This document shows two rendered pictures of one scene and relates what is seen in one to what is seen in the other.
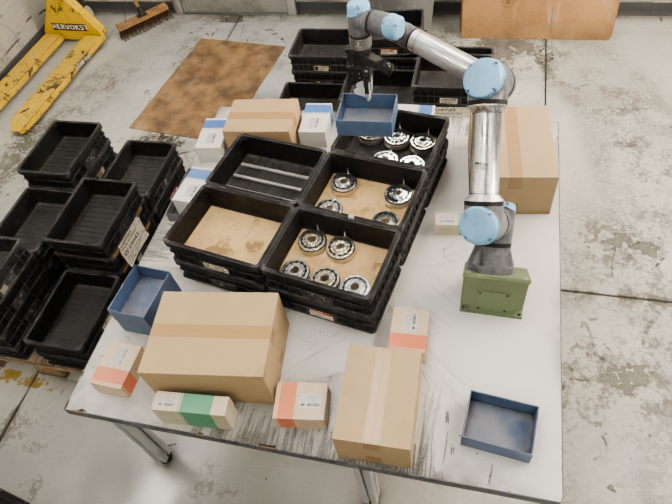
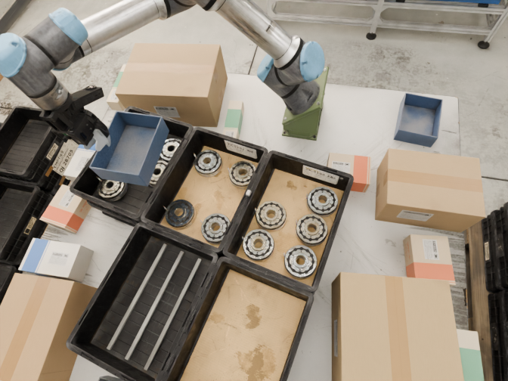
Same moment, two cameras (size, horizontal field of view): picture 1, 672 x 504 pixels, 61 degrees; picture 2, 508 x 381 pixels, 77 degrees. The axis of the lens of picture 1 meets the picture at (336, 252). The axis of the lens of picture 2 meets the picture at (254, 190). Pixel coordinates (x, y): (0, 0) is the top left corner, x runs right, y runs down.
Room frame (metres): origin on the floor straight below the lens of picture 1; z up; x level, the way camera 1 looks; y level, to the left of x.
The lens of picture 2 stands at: (1.28, 0.37, 1.86)
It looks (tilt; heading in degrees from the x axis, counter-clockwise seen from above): 64 degrees down; 272
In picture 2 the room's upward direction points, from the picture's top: 12 degrees counter-clockwise
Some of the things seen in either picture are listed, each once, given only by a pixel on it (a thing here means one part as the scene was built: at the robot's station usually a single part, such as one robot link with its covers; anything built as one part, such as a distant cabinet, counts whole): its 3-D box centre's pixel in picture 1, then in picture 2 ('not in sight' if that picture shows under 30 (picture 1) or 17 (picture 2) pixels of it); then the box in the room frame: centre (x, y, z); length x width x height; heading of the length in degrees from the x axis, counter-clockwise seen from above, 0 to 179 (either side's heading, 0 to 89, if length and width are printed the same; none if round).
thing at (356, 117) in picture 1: (367, 114); (131, 147); (1.64, -0.21, 1.10); 0.20 x 0.15 x 0.07; 70
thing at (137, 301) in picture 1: (142, 295); not in sight; (1.26, 0.71, 0.81); 0.20 x 0.15 x 0.07; 154
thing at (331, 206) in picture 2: (354, 287); (322, 199); (1.08, -0.04, 0.86); 0.10 x 0.10 x 0.01
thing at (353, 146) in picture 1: (391, 145); (140, 165); (1.71, -0.30, 0.87); 0.40 x 0.30 x 0.11; 58
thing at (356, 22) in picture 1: (359, 18); (23, 65); (1.73, -0.22, 1.42); 0.09 x 0.08 x 0.11; 47
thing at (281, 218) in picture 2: (340, 247); (271, 214); (1.26, -0.02, 0.86); 0.10 x 0.10 x 0.01
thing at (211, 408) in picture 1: (193, 406); (466, 376); (0.80, 0.53, 0.79); 0.24 x 0.06 x 0.06; 73
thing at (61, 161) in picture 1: (79, 176); not in sight; (2.50, 1.31, 0.37); 0.40 x 0.30 x 0.45; 159
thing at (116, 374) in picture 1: (120, 369); not in sight; (1.02, 0.80, 0.74); 0.16 x 0.12 x 0.07; 157
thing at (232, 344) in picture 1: (218, 346); (388, 352); (0.99, 0.44, 0.80); 0.40 x 0.30 x 0.20; 76
